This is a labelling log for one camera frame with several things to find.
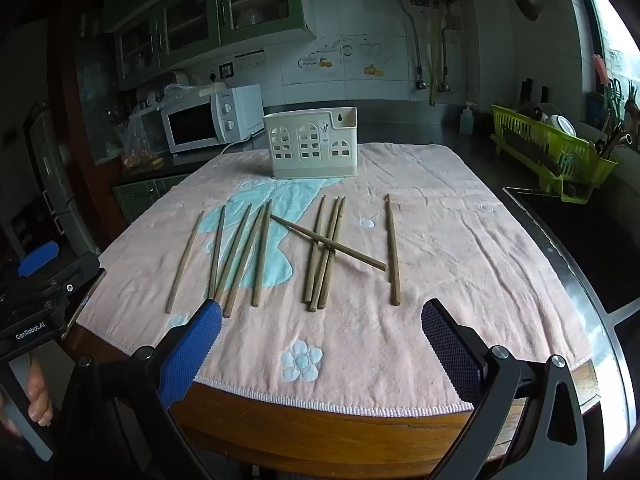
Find green wall cabinets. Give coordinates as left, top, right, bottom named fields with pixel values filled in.
left=102, top=0, right=317, bottom=92

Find white wall notice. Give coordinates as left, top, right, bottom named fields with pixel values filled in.
left=234, top=50, right=265, bottom=72

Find pink brush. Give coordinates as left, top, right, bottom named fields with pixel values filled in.
left=592, top=54, right=609, bottom=92

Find cream plastic chopstick holder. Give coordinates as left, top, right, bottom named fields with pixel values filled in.
left=262, top=106, right=360, bottom=179

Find black glass cooktop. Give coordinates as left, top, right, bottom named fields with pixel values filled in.
left=502, top=186, right=640, bottom=316

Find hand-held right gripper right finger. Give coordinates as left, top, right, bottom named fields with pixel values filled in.
left=421, top=298, right=590, bottom=480

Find yellow gas pipe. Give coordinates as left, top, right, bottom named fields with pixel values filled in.
left=427, top=14, right=442, bottom=107

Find clear plastic bag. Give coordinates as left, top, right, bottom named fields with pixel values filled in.
left=117, top=107, right=168, bottom=168

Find person's left hand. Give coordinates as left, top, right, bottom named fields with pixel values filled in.
left=26, top=361, right=55, bottom=428

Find wooden chopstick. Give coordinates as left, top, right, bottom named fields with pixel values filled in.
left=223, top=204, right=266, bottom=318
left=208, top=204, right=227, bottom=302
left=384, top=193, right=402, bottom=307
left=214, top=203, right=253, bottom=302
left=308, top=196, right=341, bottom=312
left=251, top=198, right=273, bottom=309
left=165, top=210, right=206, bottom=315
left=303, top=194, right=327, bottom=305
left=270, top=214, right=389, bottom=272
left=318, top=196, right=347, bottom=311

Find pink flower-print towel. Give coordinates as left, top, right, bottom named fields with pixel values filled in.
left=75, top=141, right=596, bottom=417

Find window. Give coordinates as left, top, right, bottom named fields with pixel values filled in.
left=580, top=0, right=640, bottom=111

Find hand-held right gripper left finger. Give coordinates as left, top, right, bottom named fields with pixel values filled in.
left=47, top=299, right=223, bottom=480

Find brown wooden door frame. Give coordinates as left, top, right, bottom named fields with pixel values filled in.
left=47, top=0, right=131, bottom=251

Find fruit wall sticker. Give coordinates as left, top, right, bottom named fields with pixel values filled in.
left=297, top=37, right=386, bottom=78

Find green plastic dish rack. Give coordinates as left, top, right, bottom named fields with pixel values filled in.
left=490, top=104, right=618, bottom=205

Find metal flexible hose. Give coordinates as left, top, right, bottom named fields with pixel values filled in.
left=401, top=0, right=427, bottom=92
left=439, top=24, right=454, bottom=94

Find grey metal door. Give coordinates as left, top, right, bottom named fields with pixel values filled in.
left=22, top=102, right=98, bottom=256

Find white microwave oven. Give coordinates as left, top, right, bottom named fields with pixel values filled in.
left=160, top=84, right=265, bottom=155

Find white plate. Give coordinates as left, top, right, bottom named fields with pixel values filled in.
left=542, top=112, right=576, bottom=138

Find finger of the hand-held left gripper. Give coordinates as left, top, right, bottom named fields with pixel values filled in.
left=46, top=252, right=107, bottom=312
left=17, top=241, right=60, bottom=278

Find green base cabinet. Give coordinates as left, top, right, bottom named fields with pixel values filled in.
left=112, top=174, right=191, bottom=211

